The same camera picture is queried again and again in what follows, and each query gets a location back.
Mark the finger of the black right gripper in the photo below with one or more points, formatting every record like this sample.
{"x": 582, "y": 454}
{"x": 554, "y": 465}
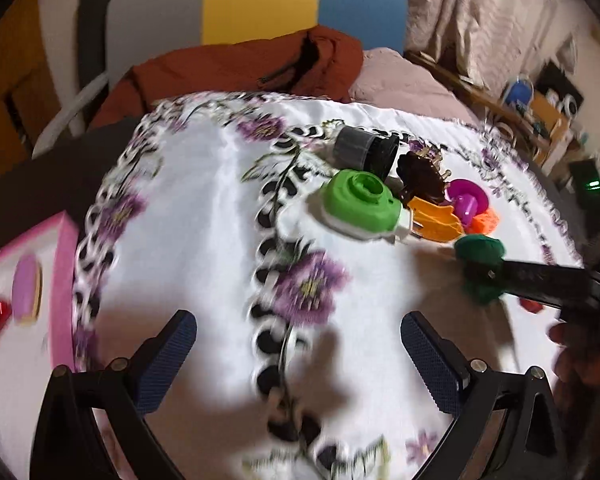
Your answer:
{"x": 557, "y": 286}

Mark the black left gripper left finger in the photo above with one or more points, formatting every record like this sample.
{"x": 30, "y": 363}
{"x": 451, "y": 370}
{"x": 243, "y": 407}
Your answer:
{"x": 68, "y": 443}

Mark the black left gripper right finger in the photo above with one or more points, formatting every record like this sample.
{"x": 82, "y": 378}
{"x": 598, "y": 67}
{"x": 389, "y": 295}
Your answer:
{"x": 510, "y": 419}

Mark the red puzzle piece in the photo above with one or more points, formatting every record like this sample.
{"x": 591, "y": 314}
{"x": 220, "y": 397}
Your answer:
{"x": 531, "y": 305}

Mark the teal green spool toy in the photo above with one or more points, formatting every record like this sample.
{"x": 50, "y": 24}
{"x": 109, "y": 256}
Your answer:
{"x": 481, "y": 257}

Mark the magenta plastic funnel cup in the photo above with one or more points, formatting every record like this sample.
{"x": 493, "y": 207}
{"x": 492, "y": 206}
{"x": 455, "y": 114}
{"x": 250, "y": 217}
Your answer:
{"x": 468, "y": 200}

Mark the orange comb-like plastic piece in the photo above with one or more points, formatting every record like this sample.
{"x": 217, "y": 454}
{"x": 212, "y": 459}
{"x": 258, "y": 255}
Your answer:
{"x": 434, "y": 222}

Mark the purple oval brush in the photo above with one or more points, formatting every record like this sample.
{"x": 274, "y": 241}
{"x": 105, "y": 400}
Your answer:
{"x": 26, "y": 289}

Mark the dark brown peg comb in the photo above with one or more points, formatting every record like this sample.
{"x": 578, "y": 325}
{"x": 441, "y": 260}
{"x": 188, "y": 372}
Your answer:
{"x": 419, "y": 172}

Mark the green camera-shaped plug toy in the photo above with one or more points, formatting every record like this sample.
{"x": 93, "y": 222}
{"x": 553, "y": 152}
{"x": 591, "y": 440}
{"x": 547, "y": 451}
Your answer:
{"x": 357, "y": 204}

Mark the grey black cylindrical container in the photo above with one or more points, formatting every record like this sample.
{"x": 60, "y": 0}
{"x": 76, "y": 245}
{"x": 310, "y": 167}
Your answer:
{"x": 361, "y": 150}

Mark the orange linked cube blocks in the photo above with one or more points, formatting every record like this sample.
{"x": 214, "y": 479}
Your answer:
{"x": 484, "y": 223}

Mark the person's right hand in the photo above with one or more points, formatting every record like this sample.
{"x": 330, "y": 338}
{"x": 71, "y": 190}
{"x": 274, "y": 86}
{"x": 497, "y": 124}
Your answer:
{"x": 577, "y": 391}

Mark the pink shallow tray box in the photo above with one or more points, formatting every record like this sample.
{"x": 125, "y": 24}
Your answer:
{"x": 30, "y": 351}

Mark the wooden side shelf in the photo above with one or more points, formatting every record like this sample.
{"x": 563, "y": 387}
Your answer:
{"x": 531, "y": 122}

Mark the white floral embroidered tablecloth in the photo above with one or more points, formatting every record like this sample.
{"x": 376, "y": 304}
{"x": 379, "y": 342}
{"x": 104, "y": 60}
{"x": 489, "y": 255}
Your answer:
{"x": 298, "y": 371}

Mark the beige curtain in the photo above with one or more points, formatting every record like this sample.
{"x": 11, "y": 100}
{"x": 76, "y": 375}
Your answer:
{"x": 492, "y": 41}

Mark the pink blanket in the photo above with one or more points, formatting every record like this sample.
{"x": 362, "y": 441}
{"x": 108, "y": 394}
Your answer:
{"x": 388, "y": 80}

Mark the rust red jacket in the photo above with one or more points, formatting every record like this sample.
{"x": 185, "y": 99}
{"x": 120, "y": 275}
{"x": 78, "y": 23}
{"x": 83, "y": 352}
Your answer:
{"x": 318, "y": 61}

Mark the wooden panel cabinet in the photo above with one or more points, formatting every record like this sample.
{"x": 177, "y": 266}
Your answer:
{"x": 28, "y": 99}

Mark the black rolled mat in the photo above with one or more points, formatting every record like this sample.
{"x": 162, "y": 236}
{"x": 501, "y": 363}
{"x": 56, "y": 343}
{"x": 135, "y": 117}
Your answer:
{"x": 91, "y": 21}

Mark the grey yellow blue chair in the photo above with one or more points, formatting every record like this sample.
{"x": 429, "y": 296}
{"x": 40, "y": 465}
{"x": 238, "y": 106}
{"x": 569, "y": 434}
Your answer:
{"x": 138, "y": 30}

